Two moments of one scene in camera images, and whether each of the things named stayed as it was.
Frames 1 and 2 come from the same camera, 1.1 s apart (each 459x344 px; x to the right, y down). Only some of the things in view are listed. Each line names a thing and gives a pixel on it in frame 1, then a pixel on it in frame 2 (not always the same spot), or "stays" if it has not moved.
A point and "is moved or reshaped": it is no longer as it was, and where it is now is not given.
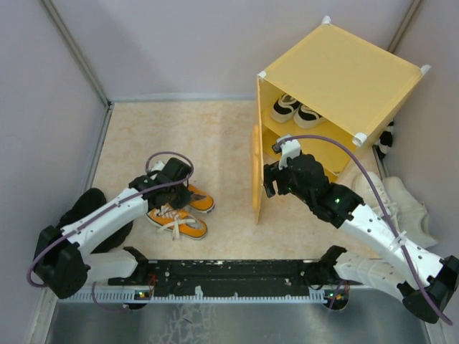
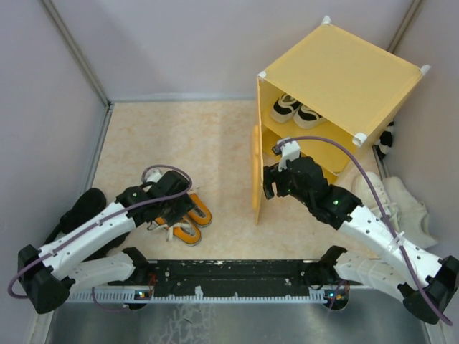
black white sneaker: (306, 119) stays
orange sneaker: (177, 222) is moved or reshaped
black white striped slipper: (385, 141) stays
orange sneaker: (200, 201) -> (199, 214)
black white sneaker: (284, 107) stays
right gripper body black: (271, 180) stays
